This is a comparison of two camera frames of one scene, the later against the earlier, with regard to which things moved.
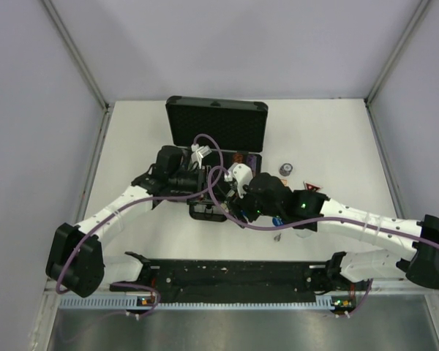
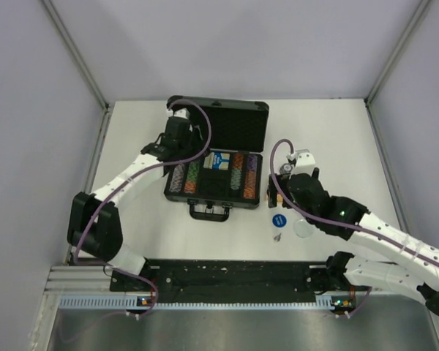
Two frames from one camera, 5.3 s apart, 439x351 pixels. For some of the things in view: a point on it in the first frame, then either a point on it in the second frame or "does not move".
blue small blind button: x=277 y=221 does not move
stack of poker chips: x=285 y=169 does not move
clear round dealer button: x=304 y=233 does not move
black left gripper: x=198 y=173 to x=194 y=134
